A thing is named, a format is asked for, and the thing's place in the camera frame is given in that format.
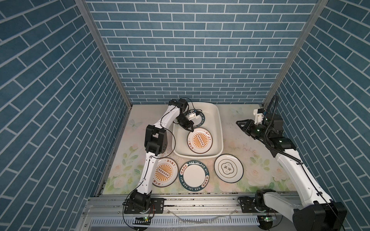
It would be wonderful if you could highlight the aluminium mounting rail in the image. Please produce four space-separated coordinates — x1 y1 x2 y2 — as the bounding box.
85 193 303 216

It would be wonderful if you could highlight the green rimmed plate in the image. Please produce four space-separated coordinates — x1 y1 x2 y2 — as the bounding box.
179 160 210 192
185 109 205 128

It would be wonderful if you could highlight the white plastic bin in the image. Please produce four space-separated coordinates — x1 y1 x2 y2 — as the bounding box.
172 102 224 159

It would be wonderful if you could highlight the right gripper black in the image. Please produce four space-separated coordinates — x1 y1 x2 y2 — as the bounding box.
236 119 270 142

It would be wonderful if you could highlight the orange sunburst plate front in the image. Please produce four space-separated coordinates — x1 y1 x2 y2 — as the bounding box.
152 158 179 188

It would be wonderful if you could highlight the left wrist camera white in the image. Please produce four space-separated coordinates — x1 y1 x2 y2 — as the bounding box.
187 111 201 122

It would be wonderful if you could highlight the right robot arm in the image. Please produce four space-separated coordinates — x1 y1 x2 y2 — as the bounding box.
236 113 347 231

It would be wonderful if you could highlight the white ribbed cable duct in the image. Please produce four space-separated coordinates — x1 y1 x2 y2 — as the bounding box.
90 216 259 228

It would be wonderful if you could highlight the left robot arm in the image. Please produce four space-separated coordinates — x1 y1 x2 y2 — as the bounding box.
124 98 194 213

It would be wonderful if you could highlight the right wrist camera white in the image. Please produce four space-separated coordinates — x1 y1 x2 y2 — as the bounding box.
253 108 265 125

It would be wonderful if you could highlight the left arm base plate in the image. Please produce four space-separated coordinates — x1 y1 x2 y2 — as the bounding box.
122 198 165 214

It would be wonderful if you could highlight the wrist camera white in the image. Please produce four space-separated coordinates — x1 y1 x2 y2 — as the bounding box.
253 108 265 125
187 111 201 122

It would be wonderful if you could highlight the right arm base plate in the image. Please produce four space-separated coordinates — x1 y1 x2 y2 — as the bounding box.
237 196 276 214

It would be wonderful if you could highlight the orange sunburst plate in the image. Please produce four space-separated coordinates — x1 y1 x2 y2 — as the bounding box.
152 158 179 188
187 128 213 154

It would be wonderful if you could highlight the white plate clover motif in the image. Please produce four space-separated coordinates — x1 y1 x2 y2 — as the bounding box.
214 154 244 183

